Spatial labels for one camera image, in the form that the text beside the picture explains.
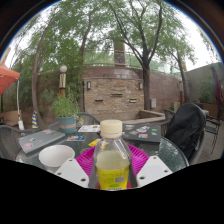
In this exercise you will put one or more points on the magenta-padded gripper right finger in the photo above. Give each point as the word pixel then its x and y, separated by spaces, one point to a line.
pixel 153 168

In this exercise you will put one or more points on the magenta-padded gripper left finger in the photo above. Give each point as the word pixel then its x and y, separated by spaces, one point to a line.
pixel 73 171

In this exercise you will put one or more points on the clear bottle with yellow label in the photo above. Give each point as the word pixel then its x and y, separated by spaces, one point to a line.
pixel 112 163

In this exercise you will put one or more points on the white ceramic mug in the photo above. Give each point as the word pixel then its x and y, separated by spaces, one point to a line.
pixel 55 156

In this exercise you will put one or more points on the blue printed card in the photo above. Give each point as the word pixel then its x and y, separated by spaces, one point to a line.
pixel 76 138

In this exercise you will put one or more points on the yellow printed card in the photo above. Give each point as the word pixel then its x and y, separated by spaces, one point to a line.
pixel 93 143

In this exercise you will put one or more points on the white printed booklet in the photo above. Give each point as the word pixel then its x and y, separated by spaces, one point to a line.
pixel 89 128

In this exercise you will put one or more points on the grey laptop with stickers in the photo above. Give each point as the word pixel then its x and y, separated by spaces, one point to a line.
pixel 38 140

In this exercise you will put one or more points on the black backpack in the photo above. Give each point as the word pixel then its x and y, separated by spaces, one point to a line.
pixel 185 128

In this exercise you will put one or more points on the yellow and blue striped cone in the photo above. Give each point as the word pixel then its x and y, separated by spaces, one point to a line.
pixel 34 120

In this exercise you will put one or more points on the green plant in teal pot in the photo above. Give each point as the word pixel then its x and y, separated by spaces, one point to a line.
pixel 65 106

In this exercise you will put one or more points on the black metal patio chair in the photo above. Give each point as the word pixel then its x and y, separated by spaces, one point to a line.
pixel 215 128

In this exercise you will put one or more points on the wooden bench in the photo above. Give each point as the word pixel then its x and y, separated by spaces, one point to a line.
pixel 8 117

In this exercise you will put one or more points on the closed maroon patio umbrella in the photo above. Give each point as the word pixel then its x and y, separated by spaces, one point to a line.
pixel 217 86

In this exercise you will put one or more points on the orange patio umbrella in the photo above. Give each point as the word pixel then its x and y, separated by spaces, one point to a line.
pixel 6 76

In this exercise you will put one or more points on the grey wall utility box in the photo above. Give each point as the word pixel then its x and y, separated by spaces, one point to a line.
pixel 153 103

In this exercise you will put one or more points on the wooden globe lamp post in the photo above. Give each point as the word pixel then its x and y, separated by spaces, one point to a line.
pixel 181 93
pixel 62 83

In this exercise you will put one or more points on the black wall lantern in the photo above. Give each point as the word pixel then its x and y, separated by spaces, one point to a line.
pixel 140 86
pixel 89 85

